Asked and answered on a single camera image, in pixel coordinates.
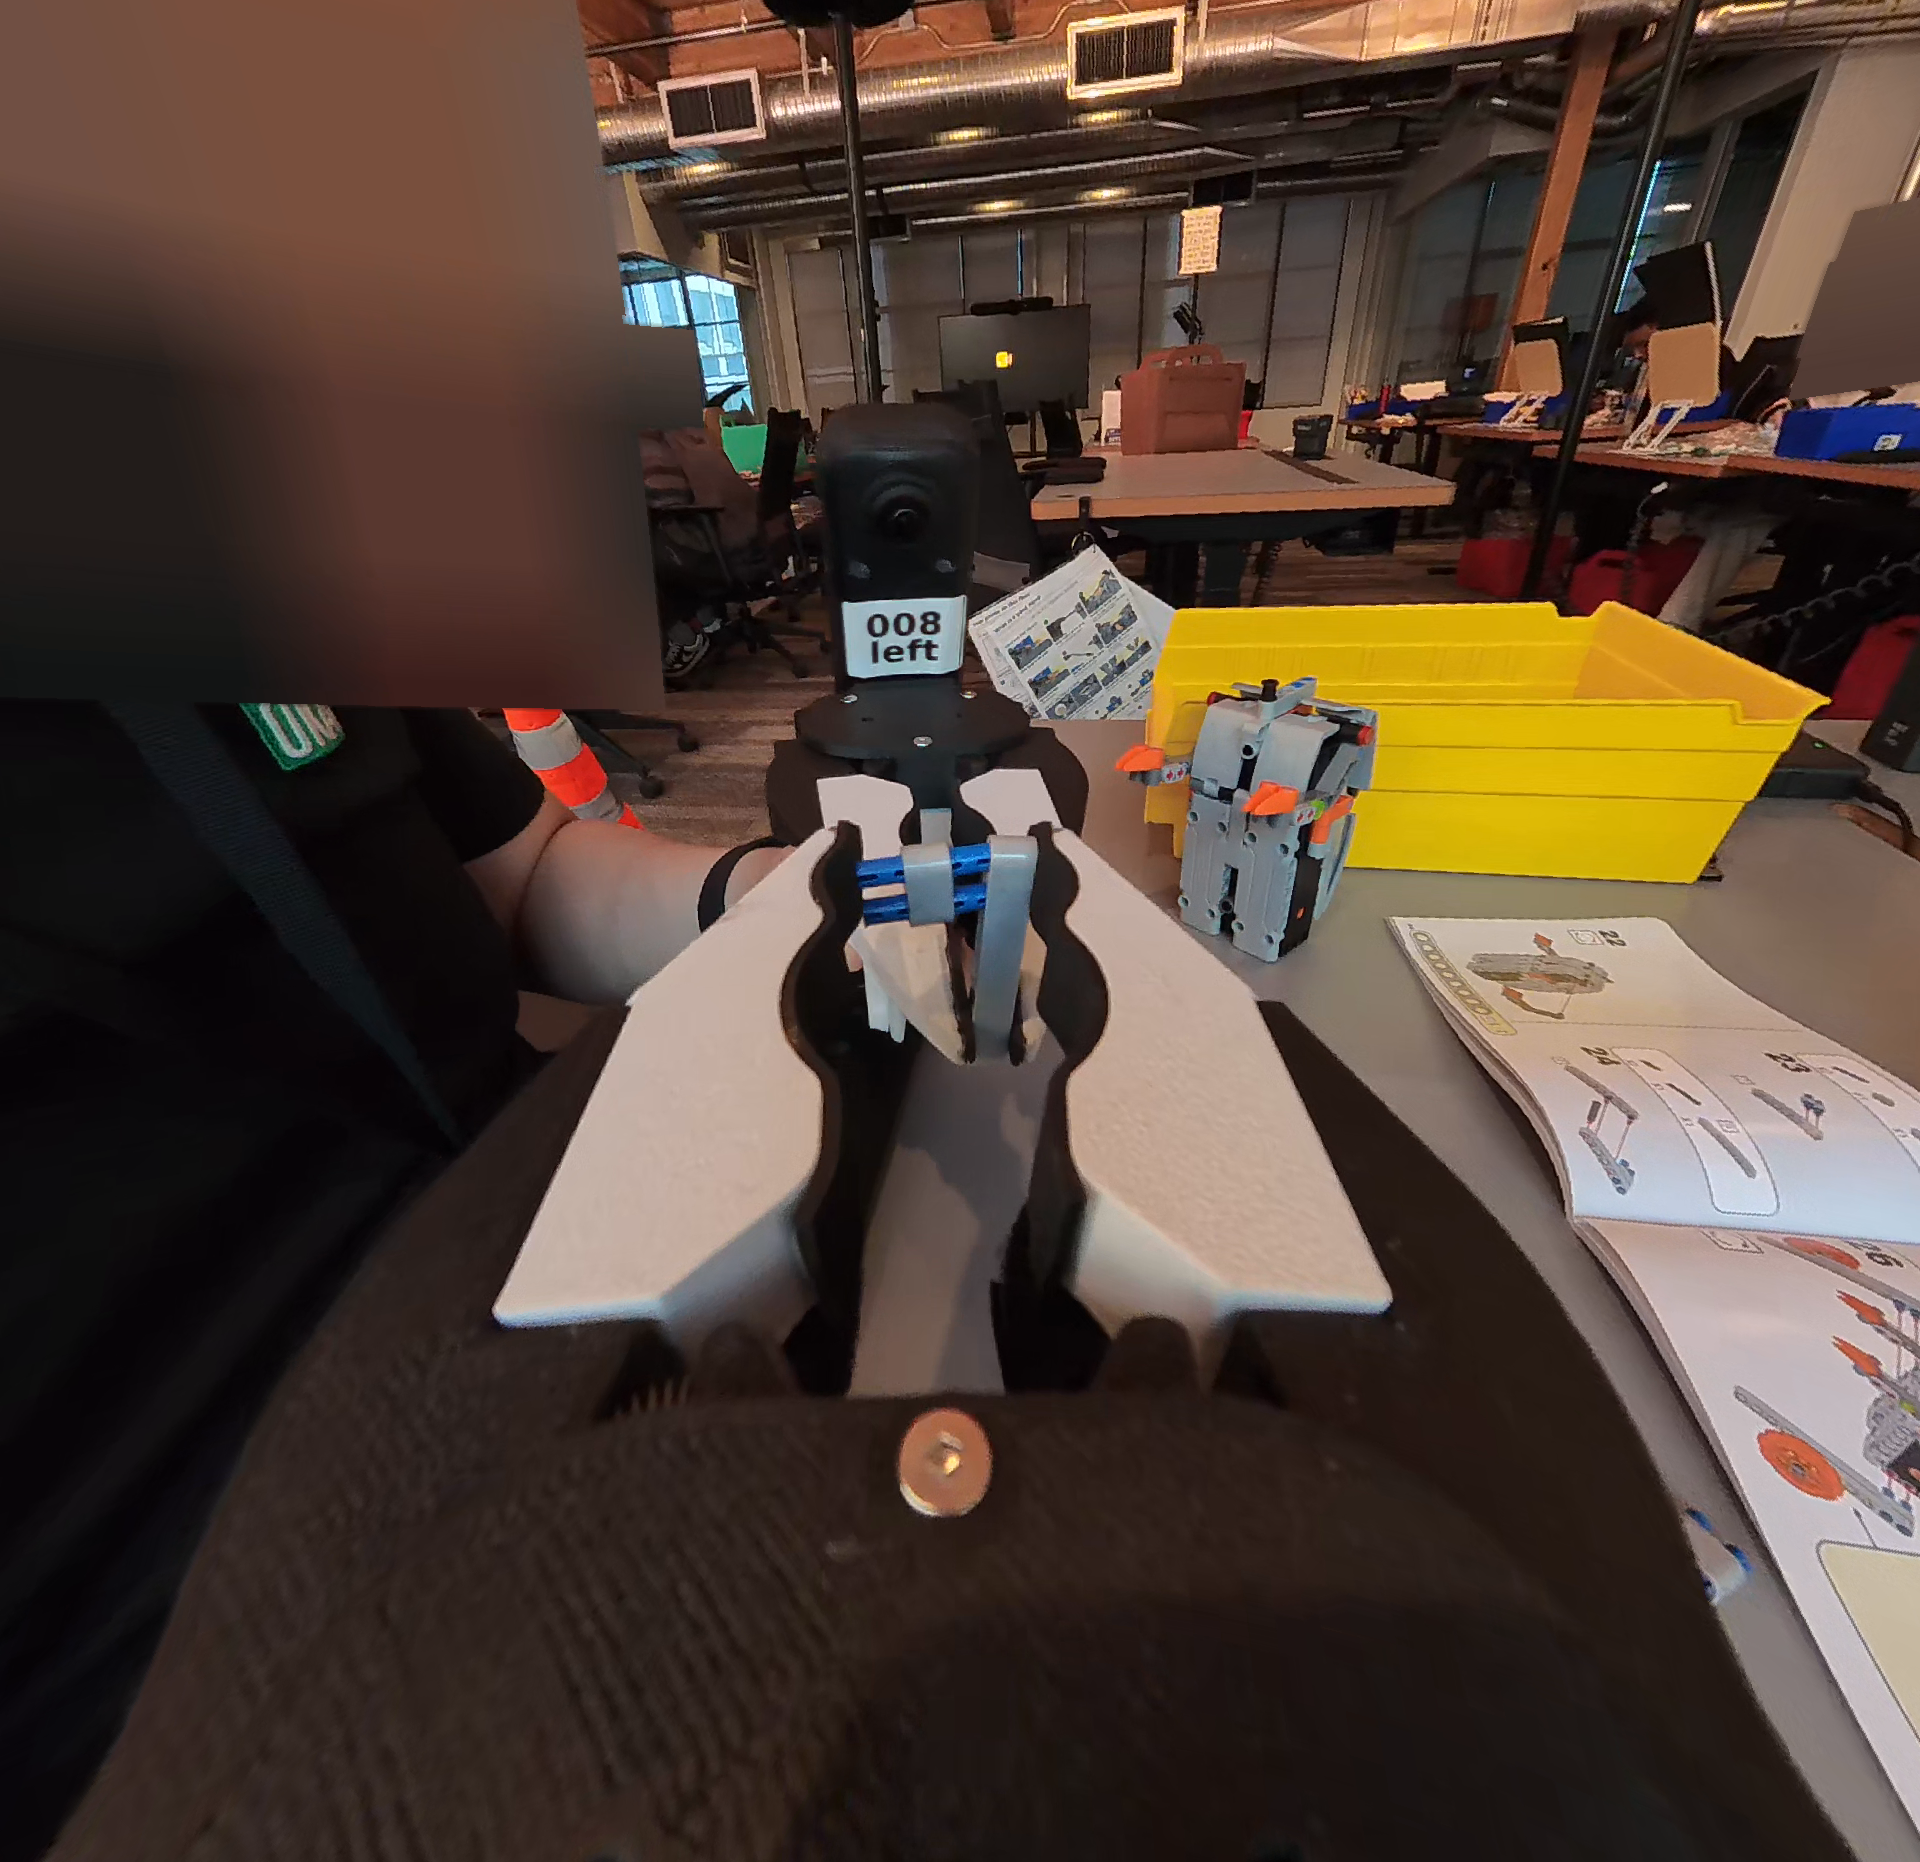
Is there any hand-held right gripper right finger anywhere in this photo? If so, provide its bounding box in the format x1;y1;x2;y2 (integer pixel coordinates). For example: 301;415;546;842
1036;823;1395;1366

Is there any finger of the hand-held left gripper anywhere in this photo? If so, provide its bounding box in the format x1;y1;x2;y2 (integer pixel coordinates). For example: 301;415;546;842
956;767;1061;849
818;772;972;1065

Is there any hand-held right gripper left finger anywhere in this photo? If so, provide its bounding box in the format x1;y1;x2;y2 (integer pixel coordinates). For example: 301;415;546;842
492;823;860;1352

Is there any grey beam with blue pins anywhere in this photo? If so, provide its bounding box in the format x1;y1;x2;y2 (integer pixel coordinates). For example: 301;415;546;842
858;831;1043;1071

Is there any person's left forearm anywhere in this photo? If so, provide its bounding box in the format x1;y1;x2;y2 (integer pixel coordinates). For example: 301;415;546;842
466;806;738;1002

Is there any grey desk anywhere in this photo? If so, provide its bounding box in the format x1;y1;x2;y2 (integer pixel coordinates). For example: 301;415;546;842
839;715;1920;1862

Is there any wooden background desk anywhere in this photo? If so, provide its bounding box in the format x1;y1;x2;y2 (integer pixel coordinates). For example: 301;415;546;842
1345;405;1920;490

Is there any black office chair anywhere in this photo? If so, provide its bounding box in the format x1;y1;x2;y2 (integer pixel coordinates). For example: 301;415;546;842
736;405;829;681

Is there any white printed leaflet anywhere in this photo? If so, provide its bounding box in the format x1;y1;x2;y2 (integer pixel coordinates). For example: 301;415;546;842
966;541;1177;723

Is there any black monitor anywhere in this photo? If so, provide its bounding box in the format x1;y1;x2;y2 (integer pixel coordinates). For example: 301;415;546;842
939;301;1093;411

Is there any black wristband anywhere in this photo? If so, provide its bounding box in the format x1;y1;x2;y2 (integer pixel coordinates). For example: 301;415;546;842
697;839;798;933

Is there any grey block robot model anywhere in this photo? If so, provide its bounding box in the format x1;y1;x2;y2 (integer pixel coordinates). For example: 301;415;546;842
1116;678;1379;963

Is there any brown paper bag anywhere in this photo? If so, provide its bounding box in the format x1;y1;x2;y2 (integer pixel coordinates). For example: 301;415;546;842
1122;343;1249;457

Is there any black pole stand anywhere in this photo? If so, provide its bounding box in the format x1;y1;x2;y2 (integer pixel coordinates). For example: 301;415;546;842
1532;0;1721;606
757;0;921;407

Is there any orange traffic cone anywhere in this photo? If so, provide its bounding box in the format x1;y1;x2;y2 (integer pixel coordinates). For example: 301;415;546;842
503;709;642;831

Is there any white air vent grille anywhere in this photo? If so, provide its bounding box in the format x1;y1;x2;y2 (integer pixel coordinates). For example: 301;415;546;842
1067;8;1187;100
657;69;767;148

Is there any yellow plastic bin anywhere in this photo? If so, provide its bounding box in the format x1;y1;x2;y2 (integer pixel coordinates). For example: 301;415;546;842
1143;603;1831;887

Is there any open white instruction booklet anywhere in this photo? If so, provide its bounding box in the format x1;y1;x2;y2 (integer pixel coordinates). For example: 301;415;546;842
1388;916;1920;1835

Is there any red container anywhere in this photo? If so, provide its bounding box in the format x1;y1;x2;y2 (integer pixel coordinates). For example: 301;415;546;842
1460;532;1578;606
1567;541;1705;618

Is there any orange wheel beam assembly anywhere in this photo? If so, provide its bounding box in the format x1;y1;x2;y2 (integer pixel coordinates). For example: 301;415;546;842
1679;1510;1759;1605

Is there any blue storage bin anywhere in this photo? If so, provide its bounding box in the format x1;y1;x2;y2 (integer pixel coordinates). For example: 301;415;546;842
1774;402;1920;465

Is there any silver air duct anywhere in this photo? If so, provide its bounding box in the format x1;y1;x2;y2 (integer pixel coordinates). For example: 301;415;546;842
600;0;1593;168

